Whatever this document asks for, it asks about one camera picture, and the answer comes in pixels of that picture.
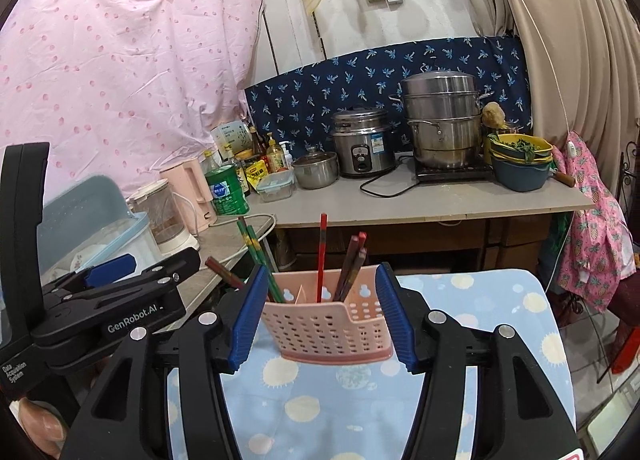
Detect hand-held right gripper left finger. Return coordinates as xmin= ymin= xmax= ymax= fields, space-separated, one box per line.
xmin=60 ymin=265 xmax=271 ymax=460

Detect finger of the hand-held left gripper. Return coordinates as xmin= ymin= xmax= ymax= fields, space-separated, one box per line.
xmin=94 ymin=246 xmax=202 ymax=304
xmin=42 ymin=253 xmax=137 ymax=301

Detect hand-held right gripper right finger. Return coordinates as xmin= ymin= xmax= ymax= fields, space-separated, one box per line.
xmin=375 ymin=262 xmax=577 ymax=460

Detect pink perforated utensil holder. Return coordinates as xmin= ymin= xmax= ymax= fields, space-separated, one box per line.
xmin=262 ymin=264 xmax=401 ymax=364

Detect person's left hand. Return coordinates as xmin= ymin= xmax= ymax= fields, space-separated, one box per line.
xmin=9 ymin=396 xmax=77 ymax=460

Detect blue plastic dish box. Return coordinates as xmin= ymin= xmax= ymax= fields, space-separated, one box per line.
xmin=36 ymin=174 xmax=164 ymax=287

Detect white blender jar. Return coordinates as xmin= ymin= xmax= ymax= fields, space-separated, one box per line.
xmin=126 ymin=178 xmax=202 ymax=257

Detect green patterned chopstick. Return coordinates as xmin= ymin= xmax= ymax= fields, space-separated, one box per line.
xmin=236 ymin=217 xmax=281 ymax=304
xmin=244 ymin=225 xmax=287 ymax=304

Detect reddish brown chopstick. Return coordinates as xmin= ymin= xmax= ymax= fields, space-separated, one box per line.
xmin=332 ymin=233 xmax=367 ymax=301

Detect pink electric kettle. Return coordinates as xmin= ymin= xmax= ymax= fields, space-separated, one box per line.
xmin=159 ymin=161 xmax=219 ymax=237

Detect wooden counter cabinet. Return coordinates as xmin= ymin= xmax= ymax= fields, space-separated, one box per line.
xmin=271 ymin=204 xmax=572 ymax=277

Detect green detergent bottle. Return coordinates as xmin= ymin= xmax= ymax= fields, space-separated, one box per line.
xmin=202 ymin=150 xmax=252 ymax=217

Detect blue moon print cloth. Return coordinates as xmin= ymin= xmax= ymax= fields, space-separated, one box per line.
xmin=166 ymin=269 xmax=574 ymax=460

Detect dark sauce bottle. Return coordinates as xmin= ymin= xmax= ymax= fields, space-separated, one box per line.
xmin=232 ymin=154 xmax=252 ymax=197

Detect yellow seasoning packet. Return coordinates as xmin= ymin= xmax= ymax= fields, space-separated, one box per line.
xmin=244 ymin=162 xmax=272 ymax=194

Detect clear food container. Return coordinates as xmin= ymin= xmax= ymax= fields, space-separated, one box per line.
xmin=257 ymin=169 xmax=297 ymax=204

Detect white green carton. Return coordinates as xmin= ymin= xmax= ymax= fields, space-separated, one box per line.
xmin=209 ymin=120 xmax=252 ymax=161

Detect black induction cooker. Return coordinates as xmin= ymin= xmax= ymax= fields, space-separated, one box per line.
xmin=413 ymin=154 xmax=496 ymax=185

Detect yellow oil bottle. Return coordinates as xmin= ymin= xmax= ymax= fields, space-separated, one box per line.
xmin=264 ymin=132 xmax=287 ymax=174

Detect small pot with glass lid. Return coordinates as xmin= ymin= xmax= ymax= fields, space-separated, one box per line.
xmin=292 ymin=146 xmax=342 ymax=191

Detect silver rice cooker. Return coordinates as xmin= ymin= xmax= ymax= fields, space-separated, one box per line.
xmin=331 ymin=106 xmax=399 ymax=180

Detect pink dotted curtain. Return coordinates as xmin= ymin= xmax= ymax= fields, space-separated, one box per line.
xmin=0 ymin=0 xmax=264 ymax=201

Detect blue plastic basin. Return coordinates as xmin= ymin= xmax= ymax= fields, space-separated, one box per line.
xmin=490 ymin=155 xmax=557 ymax=193

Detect stainless steel steamer pot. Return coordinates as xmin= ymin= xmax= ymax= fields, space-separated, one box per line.
xmin=390 ymin=70 xmax=494 ymax=171

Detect pink pineapple print garment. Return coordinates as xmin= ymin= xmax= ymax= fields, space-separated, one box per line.
xmin=554 ymin=131 xmax=639 ymax=314

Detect green leafy vegetables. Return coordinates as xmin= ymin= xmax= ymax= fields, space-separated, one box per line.
xmin=494 ymin=137 xmax=545 ymax=161

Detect red plastic stool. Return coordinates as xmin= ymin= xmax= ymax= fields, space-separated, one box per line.
xmin=611 ymin=279 xmax=640 ymax=377

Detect brown loofah sponge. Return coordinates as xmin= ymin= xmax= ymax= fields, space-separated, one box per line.
xmin=480 ymin=101 xmax=508 ymax=131

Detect navy leaf print cloth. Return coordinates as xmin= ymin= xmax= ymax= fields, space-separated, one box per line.
xmin=244 ymin=34 xmax=533 ymax=161

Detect tan curtain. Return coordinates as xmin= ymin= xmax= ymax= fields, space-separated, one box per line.
xmin=449 ymin=0 xmax=640 ymax=201

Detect white power cable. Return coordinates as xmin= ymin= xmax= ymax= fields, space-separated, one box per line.
xmin=209 ymin=212 xmax=278 ymax=267

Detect black power cable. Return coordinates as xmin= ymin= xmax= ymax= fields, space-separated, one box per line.
xmin=359 ymin=154 xmax=427 ymax=199

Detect wooden knife handle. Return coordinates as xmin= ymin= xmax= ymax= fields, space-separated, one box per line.
xmin=549 ymin=168 xmax=578 ymax=189

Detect white cord with switch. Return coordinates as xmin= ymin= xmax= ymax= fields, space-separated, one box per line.
xmin=519 ymin=4 xmax=582 ymax=159

